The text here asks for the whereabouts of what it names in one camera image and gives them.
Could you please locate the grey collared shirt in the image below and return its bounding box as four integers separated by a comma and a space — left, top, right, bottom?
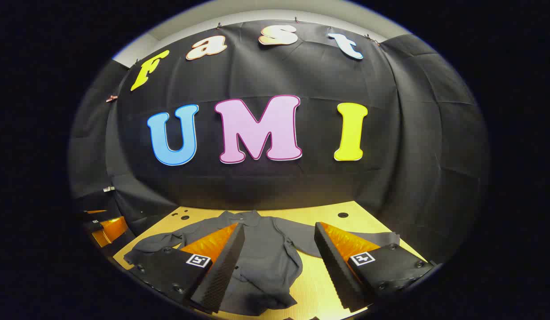
123, 210, 401, 317

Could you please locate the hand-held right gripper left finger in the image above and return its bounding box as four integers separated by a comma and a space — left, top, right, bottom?
132, 222, 246, 314

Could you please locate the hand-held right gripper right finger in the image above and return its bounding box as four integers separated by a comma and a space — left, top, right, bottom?
314, 221, 437, 313

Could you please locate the black backdrop cloth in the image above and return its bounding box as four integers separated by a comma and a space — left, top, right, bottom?
67, 20, 491, 267

